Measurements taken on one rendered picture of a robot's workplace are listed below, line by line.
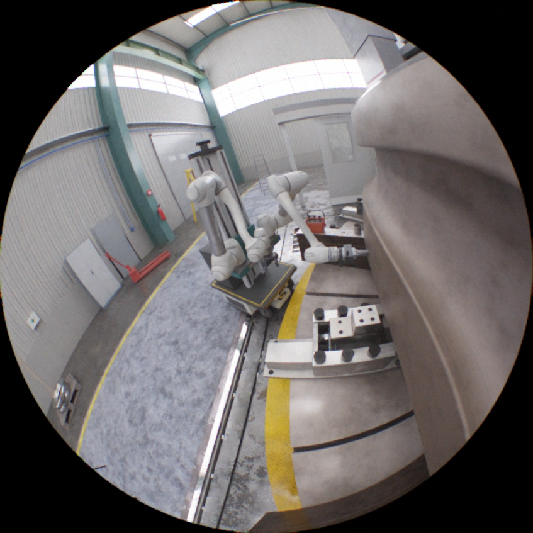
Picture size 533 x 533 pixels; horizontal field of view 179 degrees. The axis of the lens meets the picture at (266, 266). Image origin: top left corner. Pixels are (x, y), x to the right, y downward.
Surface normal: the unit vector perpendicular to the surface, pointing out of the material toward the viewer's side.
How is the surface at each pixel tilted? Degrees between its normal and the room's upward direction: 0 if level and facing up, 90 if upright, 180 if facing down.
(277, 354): 0
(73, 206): 90
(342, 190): 90
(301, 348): 0
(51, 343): 90
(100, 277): 90
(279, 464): 0
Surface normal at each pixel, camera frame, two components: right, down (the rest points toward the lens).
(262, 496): -0.28, -0.77
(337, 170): -0.18, 0.63
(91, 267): 0.94, -0.11
